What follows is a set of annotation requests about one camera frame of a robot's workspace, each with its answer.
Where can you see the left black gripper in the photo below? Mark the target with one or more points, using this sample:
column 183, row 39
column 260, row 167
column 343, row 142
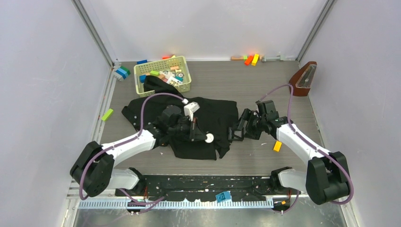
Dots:
column 196, row 134

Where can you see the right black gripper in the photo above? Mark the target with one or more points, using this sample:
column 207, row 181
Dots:
column 249, row 115

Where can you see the black button shirt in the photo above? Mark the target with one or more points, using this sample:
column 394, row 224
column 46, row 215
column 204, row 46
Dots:
column 214, row 116

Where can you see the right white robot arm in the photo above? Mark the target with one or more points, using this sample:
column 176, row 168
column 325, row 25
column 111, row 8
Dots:
column 327, row 177

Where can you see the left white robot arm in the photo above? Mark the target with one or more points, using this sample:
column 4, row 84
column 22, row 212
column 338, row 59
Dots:
column 95, row 169

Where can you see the white round magnet backing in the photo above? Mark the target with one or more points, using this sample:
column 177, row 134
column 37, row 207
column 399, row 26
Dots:
column 209, row 138

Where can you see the black square box near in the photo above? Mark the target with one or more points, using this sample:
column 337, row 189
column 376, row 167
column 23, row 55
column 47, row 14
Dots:
column 235, row 134

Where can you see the yellow block on table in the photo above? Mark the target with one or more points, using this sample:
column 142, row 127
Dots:
column 277, row 146

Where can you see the toy blocks in basket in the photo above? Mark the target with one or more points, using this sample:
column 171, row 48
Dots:
column 173, row 75

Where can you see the tan wooden block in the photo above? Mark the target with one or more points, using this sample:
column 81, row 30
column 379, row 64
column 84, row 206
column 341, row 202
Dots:
column 237, row 58

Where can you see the brown wooden metronome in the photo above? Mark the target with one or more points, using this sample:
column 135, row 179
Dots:
column 302, row 79

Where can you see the blue toy brick front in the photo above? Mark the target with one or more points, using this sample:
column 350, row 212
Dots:
column 223, row 196

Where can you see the pale green plastic basket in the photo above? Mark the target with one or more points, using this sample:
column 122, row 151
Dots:
column 143, row 89

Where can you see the lime green block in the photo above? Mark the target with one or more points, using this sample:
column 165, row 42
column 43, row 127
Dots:
column 107, row 114

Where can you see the stacked blue green bricks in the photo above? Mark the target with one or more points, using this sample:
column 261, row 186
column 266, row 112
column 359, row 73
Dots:
column 121, row 73

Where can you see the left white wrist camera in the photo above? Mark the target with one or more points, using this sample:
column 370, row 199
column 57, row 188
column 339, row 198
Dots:
column 190, row 108

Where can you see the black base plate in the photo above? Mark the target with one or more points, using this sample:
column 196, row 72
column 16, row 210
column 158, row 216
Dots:
column 206, row 187

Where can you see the yellow block at wall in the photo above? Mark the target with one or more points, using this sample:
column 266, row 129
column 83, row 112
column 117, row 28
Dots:
column 255, row 59

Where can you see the orange block at wall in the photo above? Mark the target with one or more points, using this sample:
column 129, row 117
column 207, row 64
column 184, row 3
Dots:
column 248, row 60

